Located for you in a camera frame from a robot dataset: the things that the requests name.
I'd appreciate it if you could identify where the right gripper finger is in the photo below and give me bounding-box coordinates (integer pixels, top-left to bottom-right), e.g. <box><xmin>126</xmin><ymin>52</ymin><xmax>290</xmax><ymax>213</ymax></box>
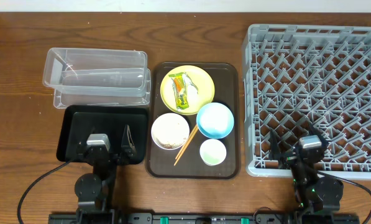
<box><xmin>268</xmin><ymin>129</ymin><xmax>281</xmax><ymax>161</ymax></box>
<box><xmin>308</xmin><ymin>121</ymin><xmax>326</xmax><ymax>142</ymax></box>

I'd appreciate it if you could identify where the pink bowl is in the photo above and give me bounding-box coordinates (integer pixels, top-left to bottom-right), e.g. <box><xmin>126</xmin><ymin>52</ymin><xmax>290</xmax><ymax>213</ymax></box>
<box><xmin>151</xmin><ymin>113</ymin><xmax>190</xmax><ymax>150</ymax></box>

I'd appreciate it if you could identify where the small pale green cup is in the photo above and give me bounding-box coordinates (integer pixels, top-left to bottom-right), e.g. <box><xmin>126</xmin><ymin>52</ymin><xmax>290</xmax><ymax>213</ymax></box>
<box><xmin>199</xmin><ymin>139</ymin><xmax>227</xmax><ymax>166</ymax></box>

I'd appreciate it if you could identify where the light blue bowl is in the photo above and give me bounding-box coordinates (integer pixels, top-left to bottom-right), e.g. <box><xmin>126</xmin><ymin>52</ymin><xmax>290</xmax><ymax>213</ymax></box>
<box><xmin>196</xmin><ymin>102</ymin><xmax>234</xmax><ymax>139</ymax></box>

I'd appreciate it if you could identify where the wooden chopstick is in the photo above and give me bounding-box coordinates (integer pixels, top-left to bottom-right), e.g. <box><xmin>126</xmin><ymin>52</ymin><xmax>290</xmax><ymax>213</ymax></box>
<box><xmin>175</xmin><ymin>125</ymin><xmax>198</xmax><ymax>161</ymax></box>
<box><xmin>173</xmin><ymin>126</ymin><xmax>199</xmax><ymax>167</ymax></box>

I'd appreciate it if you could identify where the yellow round plate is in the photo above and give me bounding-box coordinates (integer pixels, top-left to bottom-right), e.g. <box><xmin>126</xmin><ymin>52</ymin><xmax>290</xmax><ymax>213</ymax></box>
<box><xmin>160</xmin><ymin>65</ymin><xmax>215</xmax><ymax>115</ymax></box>

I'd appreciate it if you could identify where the green snack wrapper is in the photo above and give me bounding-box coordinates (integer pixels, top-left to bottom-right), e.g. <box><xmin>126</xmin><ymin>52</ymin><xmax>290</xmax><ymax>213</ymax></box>
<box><xmin>168</xmin><ymin>72</ymin><xmax>189</xmax><ymax>110</ymax></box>

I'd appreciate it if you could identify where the white tissue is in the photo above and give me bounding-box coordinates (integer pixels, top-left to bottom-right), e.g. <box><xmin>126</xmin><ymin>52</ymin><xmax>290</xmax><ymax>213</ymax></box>
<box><xmin>183</xmin><ymin>74</ymin><xmax>198</xmax><ymax>101</ymax></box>

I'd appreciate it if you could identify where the pile of rice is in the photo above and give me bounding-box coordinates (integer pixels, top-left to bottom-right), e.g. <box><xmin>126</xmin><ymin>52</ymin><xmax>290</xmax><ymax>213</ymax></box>
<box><xmin>154</xmin><ymin>117</ymin><xmax>188</xmax><ymax>149</ymax></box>

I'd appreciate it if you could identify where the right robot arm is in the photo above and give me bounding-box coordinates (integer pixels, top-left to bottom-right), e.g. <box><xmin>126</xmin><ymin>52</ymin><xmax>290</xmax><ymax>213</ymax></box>
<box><xmin>268</xmin><ymin>124</ymin><xmax>344</xmax><ymax>214</ymax></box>

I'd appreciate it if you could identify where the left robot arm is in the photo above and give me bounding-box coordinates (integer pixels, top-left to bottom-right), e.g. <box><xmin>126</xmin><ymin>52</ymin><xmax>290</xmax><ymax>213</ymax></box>
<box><xmin>75</xmin><ymin>125</ymin><xmax>137</xmax><ymax>213</ymax></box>

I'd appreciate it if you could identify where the black waste tray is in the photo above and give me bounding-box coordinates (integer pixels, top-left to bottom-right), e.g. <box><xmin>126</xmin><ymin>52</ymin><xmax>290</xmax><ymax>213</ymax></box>
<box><xmin>56</xmin><ymin>105</ymin><xmax>149</xmax><ymax>165</ymax></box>

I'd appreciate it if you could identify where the clear plastic waste bin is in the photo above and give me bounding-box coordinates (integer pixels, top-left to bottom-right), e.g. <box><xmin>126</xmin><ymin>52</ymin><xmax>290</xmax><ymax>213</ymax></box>
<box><xmin>42</xmin><ymin>47</ymin><xmax>152</xmax><ymax>109</ymax></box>

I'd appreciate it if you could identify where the grey dishwasher rack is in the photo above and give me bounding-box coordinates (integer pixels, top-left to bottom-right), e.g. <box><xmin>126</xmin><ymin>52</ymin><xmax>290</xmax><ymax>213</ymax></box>
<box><xmin>242</xmin><ymin>24</ymin><xmax>371</xmax><ymax>180</ymax></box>

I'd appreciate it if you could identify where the brown plastic serving tray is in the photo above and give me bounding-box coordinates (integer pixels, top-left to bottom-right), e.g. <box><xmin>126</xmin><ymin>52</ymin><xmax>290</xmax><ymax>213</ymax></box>
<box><xmin>145</xmin><ymin>62</ymin><xmax>240</xmax><ymax>179</ymax></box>

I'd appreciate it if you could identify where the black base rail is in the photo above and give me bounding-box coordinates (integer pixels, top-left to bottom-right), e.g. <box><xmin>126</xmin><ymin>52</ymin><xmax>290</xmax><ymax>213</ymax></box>
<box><xmin>47</xmin><ymin>211</ymin><xmax>362</xmax><ymax>224</ymax></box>

